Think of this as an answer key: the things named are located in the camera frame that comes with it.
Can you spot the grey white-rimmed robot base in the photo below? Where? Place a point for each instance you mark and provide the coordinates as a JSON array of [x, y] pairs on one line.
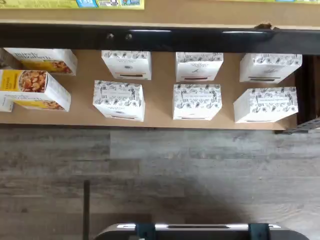
[[200, 233]]

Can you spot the white organic pantry box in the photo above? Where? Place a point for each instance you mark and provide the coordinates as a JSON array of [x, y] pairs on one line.
[[265, 105], [270, 66], [197, 100], [198, 66], [126, 65], [117, 97]]

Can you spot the black metal shelf rack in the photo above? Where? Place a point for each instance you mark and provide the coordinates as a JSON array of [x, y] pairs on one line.
[[175, 40]]

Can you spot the metal shelf rivet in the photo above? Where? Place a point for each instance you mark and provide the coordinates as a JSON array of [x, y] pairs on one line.
[[110, 36]]

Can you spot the wooden shelf board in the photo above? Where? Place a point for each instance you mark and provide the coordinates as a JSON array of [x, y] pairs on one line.
[[175, 16]]

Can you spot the yellow label granola box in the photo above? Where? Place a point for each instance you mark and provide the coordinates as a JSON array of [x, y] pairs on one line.
[[50, 60], [30, 82]]

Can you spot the white pastry boxes group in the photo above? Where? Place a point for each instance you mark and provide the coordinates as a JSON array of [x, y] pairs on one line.
[[160, 100]]

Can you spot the black metal stand leg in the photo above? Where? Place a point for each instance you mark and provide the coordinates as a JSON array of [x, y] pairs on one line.
[[86, 210]]

